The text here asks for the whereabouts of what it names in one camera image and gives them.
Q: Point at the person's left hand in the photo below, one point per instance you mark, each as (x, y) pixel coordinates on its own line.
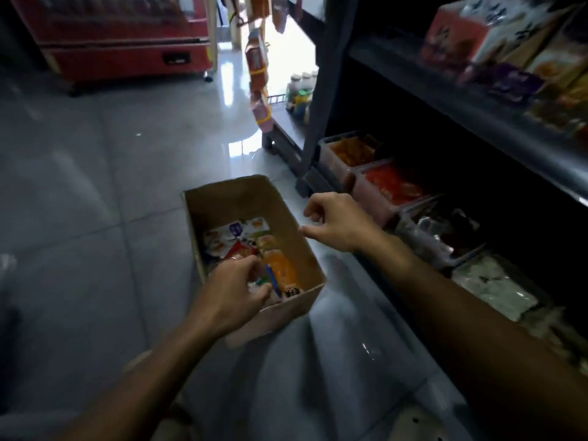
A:
(225, 298)

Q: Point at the person's right hand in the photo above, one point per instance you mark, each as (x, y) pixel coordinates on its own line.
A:
(344, 222)

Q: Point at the person's left thumb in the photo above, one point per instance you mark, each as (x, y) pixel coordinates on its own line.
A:
(259, 296)

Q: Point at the person's right thumb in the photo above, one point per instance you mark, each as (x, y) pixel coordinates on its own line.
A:
(314, 231)

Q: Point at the person's right forearm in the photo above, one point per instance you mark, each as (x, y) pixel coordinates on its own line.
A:
(473, 335)

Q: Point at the person's left forearm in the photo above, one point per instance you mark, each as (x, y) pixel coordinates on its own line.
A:
(151, 376)

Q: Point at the pile of mixed snack packets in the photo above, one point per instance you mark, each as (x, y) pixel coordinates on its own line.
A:
(239, 234)

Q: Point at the brown cardboard box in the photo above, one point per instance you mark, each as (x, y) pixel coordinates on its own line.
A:
(239, 202)

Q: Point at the clear bin of orange snacks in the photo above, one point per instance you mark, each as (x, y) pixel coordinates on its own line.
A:
(351, 153)

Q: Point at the clear bin of red snacks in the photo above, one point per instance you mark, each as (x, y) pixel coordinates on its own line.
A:
(390, 185)

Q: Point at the clear bin of dark packets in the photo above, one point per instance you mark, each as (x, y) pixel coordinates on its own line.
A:
(436, 238)

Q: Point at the white capped drink bottle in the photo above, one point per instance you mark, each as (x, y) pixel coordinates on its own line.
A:
(303, 98)
(313, 87)
(292, 91)

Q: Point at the dark metal shelf unit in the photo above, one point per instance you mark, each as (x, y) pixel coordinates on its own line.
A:
(413, 96)

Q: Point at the hanging strip of snack packets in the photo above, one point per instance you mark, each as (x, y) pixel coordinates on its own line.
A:
(258, 73)

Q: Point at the clear bin of white packets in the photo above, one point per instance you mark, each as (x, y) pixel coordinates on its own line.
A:
(494, 287)

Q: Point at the hanging orange snack packets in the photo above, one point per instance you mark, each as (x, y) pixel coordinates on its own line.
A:
(271, 6)

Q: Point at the pink snack bag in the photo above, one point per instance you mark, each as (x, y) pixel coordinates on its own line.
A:
(452, 34)

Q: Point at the purple snack bag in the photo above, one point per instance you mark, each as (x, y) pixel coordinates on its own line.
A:
(517, 82)

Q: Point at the red vending machine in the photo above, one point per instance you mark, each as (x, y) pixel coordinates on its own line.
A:
(119, 36)

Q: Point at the white snack bag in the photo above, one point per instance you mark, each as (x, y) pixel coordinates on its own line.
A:
(510, 27)

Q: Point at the row of orange snack bags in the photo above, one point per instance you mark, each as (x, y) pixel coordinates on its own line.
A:
(560, 82)

